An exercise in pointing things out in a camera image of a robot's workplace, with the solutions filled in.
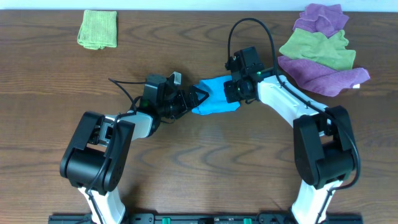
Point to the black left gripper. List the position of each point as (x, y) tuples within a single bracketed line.
[(185, 101)]

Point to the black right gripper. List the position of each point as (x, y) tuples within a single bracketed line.
[(230, 91)]

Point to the blue microfiber cloth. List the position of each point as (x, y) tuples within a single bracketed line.
[(216, 102)]

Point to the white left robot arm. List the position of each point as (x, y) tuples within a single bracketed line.
[(96, 155)]

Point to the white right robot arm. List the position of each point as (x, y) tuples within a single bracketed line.
[(325, 152)]

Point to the lower purple microfiber cloth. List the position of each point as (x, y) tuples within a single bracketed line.
[(321, 79)]

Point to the purple microfiber cloth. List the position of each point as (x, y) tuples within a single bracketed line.
[(321, 79), (320, 18)]

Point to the crumpled green microfiber cloth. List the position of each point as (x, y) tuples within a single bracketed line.
[(317, 47)]

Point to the upper purple microfiber cloth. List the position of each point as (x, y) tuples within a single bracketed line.
[(320, 18)]

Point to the folded green microfiber cloth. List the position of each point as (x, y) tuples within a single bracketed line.
[(98, 30)]

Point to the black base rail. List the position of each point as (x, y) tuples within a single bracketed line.
[(262, 218)]

